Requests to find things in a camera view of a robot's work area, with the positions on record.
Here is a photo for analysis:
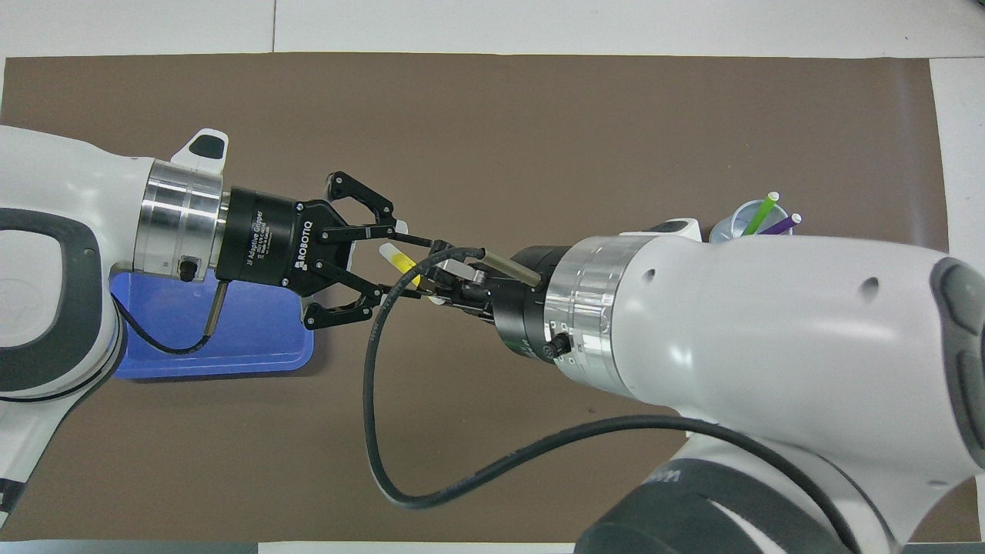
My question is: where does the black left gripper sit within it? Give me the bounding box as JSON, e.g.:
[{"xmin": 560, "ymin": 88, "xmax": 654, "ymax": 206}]
[{"xmin": 215, "ymin": 171, "xmax": 452, "ymax": 332}]

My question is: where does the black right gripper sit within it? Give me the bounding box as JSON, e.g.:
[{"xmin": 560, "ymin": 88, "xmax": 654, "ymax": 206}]
[{"xmin": 422, "ymin": 245, "xmax": 572, "ymax": 364}]

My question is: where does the yellow pen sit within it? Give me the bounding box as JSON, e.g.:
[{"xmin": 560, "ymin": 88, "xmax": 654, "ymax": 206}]
[{"xmin": 379, "ymin": 245, "xmax": 422, "ymax": 288}]

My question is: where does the green pen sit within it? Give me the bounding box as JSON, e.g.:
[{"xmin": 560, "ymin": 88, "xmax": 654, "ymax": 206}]
[{"xmin": 742, "ymin": 192, "xmax": 780, "ymax": 236}]

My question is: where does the blue plastic tray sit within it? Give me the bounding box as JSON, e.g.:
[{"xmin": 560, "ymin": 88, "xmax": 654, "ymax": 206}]
[{"xmin": 108, "ymin": 269, "xmax": 316, "ymax": 380}]

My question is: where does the brown table mat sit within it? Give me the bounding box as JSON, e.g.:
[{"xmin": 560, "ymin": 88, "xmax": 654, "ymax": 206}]
[{"xmin": 0, "ymin": 52, "xmax": 959, "ymax": 543}]

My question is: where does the translucent plastic cup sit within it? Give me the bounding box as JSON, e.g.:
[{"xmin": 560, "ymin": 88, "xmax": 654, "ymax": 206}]
[{"xmin": 710, "ymin": 200, "xmax": 793, "ymax": 244}]

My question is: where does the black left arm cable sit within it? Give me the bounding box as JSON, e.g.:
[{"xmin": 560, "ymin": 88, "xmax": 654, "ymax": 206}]
[{"xmin": 114, "ymin": 281, "xmax": 229, "ymax": 357}]

